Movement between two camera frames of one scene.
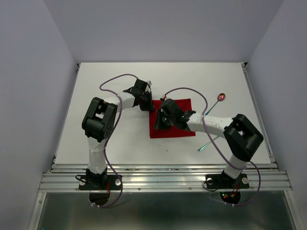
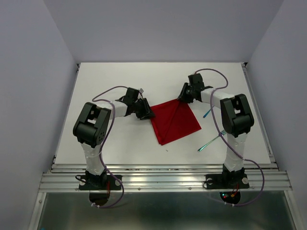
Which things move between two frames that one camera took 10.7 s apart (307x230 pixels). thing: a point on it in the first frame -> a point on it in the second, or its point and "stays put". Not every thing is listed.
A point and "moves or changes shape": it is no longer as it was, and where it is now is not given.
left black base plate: [99, 182] stays put
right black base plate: [223, 181] stays put
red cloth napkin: [171, 132] moves or changes shape
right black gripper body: [163, 121] -> [186, 94]
